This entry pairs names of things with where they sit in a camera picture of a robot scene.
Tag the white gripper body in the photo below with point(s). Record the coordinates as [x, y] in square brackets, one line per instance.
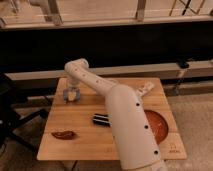
[71, 85]

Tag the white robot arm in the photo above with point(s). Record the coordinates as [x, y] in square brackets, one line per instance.
[136, 145]

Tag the brown ceramic plate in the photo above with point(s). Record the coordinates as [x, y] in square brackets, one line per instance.
[158, 125]

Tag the wooden table board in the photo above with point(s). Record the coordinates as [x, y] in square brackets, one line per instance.
[95, 142]

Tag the dark red chili pepper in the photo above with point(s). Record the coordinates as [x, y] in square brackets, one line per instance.
[65, 135]

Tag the black striped object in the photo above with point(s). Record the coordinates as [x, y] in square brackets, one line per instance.
[101, 119]

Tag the black chair base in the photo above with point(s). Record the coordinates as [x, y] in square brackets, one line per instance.
[9, 118]

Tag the white crumpled object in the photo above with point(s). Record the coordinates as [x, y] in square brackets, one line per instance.
[147, 87]

